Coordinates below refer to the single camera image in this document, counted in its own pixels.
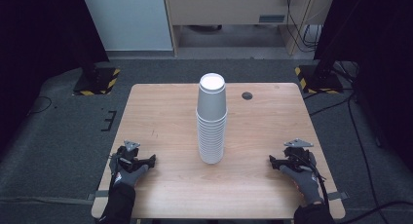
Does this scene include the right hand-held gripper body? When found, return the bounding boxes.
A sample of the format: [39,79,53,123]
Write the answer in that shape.
[282,137,318,173]

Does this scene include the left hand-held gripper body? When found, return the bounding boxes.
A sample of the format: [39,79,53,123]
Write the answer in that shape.
[111,139,148,173]

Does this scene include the stack of white paper cups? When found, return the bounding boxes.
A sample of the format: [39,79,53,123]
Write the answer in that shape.
[195,72,228,165]

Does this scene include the person's left hand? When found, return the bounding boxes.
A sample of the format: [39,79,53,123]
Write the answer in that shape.
[109,153,150,190]

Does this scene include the person's right hand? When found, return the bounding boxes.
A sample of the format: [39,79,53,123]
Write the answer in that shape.
[279,164,324,206]

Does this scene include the black yellow striped stand base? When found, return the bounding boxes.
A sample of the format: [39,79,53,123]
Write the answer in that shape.
[72,65,122,96]
[294,64,345,95]

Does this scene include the white panel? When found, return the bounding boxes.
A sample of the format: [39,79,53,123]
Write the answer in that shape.
[80,0,174,53]

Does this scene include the black curtain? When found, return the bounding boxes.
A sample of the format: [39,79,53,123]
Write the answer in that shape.
[313,0,413,173]
[0,0,110,154]

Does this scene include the light wooden desk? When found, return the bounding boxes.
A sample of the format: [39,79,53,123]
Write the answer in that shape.
[162,0,336,57]

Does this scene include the grey strap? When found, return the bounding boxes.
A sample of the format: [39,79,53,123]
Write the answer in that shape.
[326,191,349,202]
[86,190,110,201]

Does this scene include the thin black floor cable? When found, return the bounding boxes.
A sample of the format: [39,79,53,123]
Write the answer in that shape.
[26,95,54,117]

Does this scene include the hanging black cables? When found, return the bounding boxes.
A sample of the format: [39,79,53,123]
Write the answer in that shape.
[284,0,323,54]

